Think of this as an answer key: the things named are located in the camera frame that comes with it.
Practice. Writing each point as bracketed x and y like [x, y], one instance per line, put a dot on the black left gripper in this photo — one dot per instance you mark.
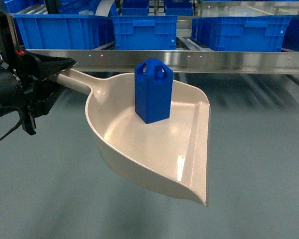
[15, 78]

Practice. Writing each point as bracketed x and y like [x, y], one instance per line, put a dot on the blue plastic part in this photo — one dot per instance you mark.
[153, 90]

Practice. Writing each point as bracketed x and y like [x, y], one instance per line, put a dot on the beige plastic dustpan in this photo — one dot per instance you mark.
[168, 156]

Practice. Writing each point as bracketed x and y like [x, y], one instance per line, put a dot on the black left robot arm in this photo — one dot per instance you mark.
[27, 80]

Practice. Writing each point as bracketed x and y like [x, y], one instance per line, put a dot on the stainless steel shelf rack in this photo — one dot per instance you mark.
[187, 60]

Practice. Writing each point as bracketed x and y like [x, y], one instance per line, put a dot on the blue crate left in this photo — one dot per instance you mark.
[64, 31]

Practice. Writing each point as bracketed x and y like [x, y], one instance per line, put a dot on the blue crate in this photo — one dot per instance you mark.
[241, 34]
[145, 32]
[64, 31]

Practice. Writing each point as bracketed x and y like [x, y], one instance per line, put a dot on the blue crate middle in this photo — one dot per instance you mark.
[145, 32]

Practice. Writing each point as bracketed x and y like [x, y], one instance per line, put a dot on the blue crate right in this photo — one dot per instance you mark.
[241, 34]

